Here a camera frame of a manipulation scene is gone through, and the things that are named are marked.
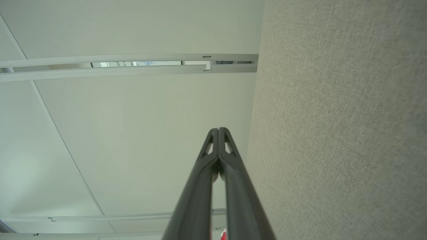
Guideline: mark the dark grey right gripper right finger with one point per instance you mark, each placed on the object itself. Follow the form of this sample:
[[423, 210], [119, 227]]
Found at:
[[242, 203]]

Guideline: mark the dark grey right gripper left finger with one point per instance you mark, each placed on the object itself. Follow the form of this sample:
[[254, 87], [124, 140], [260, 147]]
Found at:
[[195, 200]]

